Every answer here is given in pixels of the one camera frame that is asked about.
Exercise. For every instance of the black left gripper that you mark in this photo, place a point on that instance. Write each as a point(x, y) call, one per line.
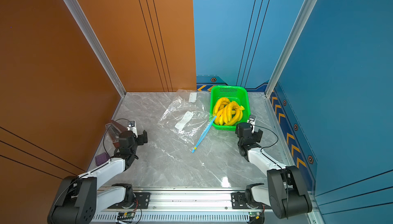
point(140, 140)

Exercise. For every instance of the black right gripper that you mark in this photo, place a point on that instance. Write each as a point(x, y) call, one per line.
point(257, 135)

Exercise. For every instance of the yellow plastic banana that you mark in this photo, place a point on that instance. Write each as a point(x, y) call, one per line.
point(218, 111)

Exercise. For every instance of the clear zip bag with bananas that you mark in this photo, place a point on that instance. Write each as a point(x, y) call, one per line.
point(201, 99)

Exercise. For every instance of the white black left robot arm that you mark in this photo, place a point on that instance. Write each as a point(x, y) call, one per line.
point(79, 198)

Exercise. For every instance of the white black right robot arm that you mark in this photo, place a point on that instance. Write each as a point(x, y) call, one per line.
point(285, 192)

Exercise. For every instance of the purple small basket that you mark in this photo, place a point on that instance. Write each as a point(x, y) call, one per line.
point(102, 158)

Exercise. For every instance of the green circuit board right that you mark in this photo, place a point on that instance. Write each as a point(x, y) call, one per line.
point(256, 216)

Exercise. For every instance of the green circuit board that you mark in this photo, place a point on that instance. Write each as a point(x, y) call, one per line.
point(126, 216)
point(256, 216)

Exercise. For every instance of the green circuit board left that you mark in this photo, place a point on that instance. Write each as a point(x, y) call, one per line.
point(126, 216)

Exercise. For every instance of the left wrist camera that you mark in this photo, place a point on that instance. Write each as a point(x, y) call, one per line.
point(132, 127)

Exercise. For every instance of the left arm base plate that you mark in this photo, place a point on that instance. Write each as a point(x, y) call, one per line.
point(138, 200)

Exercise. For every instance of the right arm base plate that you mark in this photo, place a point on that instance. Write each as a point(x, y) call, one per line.
point(238, 200)

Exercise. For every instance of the aluminium front rail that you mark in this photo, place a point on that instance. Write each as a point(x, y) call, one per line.
point(196, 205)

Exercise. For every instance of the aluminium corner post right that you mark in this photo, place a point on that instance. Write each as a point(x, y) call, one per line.
point(301, 20)

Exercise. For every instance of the aluminium corner post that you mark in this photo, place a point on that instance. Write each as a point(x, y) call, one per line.
point(301, 20)
point(87, 30)

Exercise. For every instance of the aluminium corner post left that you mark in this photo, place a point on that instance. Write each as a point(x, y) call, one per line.
point(87, 30)

